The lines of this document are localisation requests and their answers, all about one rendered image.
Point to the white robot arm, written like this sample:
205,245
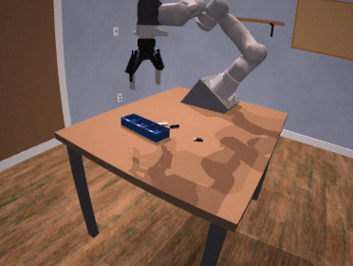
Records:
175,14

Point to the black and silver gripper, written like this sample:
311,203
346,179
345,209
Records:
145,52

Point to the blue three-compartment bin rack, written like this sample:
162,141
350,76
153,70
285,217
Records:
153,131

